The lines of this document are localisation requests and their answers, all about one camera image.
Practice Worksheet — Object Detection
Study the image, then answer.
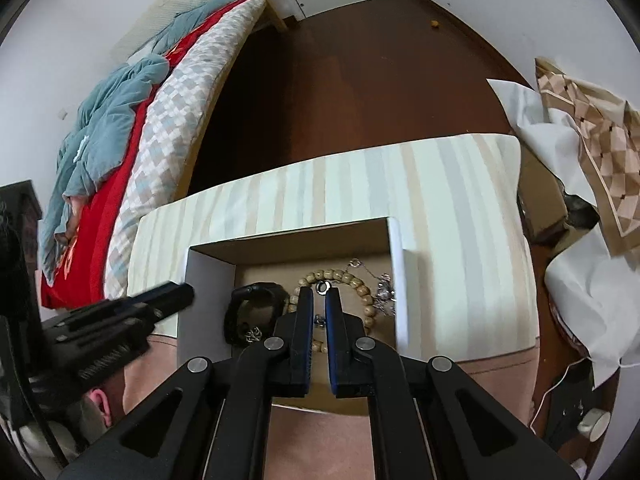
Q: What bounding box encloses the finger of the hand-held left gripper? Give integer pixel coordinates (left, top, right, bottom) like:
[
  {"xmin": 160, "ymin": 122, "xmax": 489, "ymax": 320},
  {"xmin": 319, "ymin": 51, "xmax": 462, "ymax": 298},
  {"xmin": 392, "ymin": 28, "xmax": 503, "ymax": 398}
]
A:
[
  {"xmin": 42, "ymin": 290, "xmax": 196, "ymax": 372},
  {"xmin": 54, "ymin": 282, "xmax": 196, "ymax": 329}
]

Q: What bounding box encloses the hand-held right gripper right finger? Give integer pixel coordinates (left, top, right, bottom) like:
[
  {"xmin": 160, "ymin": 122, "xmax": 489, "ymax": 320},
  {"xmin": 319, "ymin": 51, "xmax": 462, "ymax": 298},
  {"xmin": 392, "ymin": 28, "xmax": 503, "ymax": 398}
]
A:
[{"xmin": 325, "ymin": 286, "xmax": 581, "ymax": 480}]

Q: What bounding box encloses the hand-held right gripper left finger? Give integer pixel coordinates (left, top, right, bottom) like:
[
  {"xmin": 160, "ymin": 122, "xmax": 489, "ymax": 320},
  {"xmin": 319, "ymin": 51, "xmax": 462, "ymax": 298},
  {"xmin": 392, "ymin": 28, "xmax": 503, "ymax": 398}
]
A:
[{"xmin": 57, "ymin": 286, "xmax": 316, "ymax": 480}]

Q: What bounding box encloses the white cardboard box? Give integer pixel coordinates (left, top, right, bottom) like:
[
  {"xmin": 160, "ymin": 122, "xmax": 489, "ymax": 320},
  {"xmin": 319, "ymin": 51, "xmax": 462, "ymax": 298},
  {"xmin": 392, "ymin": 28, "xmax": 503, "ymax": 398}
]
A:
[{"xmin": 176, "ymin": 216, "xmax": 420, "ymax": 417}]

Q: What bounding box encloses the wooden bead bracelet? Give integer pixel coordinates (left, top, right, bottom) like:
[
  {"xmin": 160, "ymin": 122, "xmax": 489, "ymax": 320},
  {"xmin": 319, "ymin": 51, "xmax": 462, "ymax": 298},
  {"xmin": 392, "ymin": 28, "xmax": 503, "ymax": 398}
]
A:
[{"xmin": 284, "ymin": 268, "xmax": 376, "ymax": 356}]

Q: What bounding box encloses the black smart band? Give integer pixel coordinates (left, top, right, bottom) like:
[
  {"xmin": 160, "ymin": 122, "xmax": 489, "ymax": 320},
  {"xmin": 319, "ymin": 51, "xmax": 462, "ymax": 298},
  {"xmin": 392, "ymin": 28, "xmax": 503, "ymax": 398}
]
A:
[{"xmin": 223, "ymin": 282, "xmax": 287, "ymax": 346}]

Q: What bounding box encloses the thin silver charm bracelet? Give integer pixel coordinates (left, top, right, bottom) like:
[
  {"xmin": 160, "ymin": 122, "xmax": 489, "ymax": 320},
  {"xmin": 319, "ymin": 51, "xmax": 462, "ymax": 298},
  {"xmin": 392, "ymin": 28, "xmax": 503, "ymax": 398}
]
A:
[{"xmin": 349, "ymin": 258, "xmax": 387, "ymax": 287}]

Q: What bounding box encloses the person's left hand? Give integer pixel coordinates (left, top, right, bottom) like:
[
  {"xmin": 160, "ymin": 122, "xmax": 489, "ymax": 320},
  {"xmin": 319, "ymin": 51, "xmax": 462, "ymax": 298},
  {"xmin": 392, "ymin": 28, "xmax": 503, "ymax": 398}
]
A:
[{"xmin": 87, "ymin": 387, "xmax": 116, "ymax": 429}]

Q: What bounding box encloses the bed with quilts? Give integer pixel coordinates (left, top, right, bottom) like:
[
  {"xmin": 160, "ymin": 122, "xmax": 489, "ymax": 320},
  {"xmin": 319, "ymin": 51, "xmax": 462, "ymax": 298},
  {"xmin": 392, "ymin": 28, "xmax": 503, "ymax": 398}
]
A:
[{"xmin": 40, "ymin": 0, "xmax": 259, "ymax": 311}]

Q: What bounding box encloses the pink and striped table cloth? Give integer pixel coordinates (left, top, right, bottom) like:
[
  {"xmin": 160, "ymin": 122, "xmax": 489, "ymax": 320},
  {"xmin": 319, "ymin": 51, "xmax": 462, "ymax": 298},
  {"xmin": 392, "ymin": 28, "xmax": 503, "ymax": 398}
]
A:
[{"xmin": 122, "ymin": 132, "xmax": 539, "ymax": 480}]

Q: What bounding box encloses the checked quilt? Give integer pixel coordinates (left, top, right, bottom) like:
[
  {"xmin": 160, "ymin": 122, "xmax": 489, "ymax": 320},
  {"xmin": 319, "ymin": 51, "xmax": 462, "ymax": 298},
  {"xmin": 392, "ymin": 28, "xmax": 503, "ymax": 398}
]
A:
[{"xmin": 102, "ymin": 0, "xmax": 269, "ymax": 302}]

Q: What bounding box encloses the teal blanket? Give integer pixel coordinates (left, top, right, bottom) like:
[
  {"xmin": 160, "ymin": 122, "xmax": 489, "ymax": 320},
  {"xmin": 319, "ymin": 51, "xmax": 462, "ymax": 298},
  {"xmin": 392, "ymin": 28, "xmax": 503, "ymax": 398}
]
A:
[{"xmin": 37, "ymin": 0, "xmax": 254, "ymax": 286}]

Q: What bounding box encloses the pink patterned cloth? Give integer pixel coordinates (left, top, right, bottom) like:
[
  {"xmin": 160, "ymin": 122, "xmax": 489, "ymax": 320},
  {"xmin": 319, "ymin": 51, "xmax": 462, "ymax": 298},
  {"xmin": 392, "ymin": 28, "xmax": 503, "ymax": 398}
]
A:
[{"xmin": 549, "ymin": 299, "xmax": 587, "ymax": 352}]

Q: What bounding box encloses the brown cardboard box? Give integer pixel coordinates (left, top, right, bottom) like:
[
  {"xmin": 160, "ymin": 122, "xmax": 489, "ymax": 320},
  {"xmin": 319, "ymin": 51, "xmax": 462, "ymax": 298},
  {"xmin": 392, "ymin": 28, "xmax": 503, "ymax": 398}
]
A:
[{"xmin": 516, "ymin": 159, "xmax": 577, "ymax": 247}]

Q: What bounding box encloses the white cloth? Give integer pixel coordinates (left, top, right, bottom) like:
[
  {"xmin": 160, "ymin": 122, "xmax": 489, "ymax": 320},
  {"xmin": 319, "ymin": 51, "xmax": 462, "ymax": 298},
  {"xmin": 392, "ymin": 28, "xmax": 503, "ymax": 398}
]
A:
[{"xmin": 487, "ymin": 77, "xmax": 640, "ymax": 392}]

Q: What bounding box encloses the dark crumpled object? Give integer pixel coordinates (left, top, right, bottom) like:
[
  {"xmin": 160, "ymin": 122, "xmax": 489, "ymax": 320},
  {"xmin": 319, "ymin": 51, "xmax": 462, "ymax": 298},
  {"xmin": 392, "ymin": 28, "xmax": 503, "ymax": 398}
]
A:
[{"xmin": 562, "ymin": 192, "xmax": 601, "ymax": 231}]

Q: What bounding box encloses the white wheel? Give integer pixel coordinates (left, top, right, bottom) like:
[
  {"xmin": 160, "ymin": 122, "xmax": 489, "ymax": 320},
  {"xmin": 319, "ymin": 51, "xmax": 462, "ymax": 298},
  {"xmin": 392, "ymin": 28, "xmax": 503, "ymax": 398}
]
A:
[{"xmin": 577, "ymin": 408, "xmax": 612, "ymax": 436}]

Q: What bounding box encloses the cream dotted bed sheet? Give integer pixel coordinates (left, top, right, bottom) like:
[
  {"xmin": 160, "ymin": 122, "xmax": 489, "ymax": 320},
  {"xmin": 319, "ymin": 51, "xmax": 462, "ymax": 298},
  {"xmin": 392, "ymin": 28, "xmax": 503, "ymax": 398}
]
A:
[{"xmin": 110, "ymin": 0, "xmax": 251, "ymax": 62}]

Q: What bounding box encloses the white bed leg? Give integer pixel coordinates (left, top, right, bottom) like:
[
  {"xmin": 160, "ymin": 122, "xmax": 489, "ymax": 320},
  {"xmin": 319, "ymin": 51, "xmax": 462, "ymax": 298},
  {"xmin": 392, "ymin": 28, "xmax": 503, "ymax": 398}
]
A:
[{"xmin": 265, "ymin": 0, "xmax": 289, "ymax": 31}]

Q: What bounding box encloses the brown checked scarf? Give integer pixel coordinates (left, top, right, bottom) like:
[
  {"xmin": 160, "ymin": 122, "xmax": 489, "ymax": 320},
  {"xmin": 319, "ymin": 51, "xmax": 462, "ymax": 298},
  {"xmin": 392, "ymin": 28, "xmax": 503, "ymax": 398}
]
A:
[{"xmin": 534, "ymin": 56, "xmax": 640, "ymax": 257}]

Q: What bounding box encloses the black cable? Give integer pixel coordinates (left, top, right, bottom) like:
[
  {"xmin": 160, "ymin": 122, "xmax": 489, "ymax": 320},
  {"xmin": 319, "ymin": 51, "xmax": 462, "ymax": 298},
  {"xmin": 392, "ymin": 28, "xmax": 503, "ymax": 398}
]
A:
[{"xmin": 24, "ymin": 394, "xmax": 69, "ymax": 467}]

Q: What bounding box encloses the white cable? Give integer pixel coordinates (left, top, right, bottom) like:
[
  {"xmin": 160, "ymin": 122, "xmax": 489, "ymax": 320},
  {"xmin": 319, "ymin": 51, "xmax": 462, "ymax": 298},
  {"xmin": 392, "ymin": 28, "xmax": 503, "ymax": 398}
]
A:
[{"xmin": 529, "ymin": 354, "xmax": 592, "ymax": 427}]

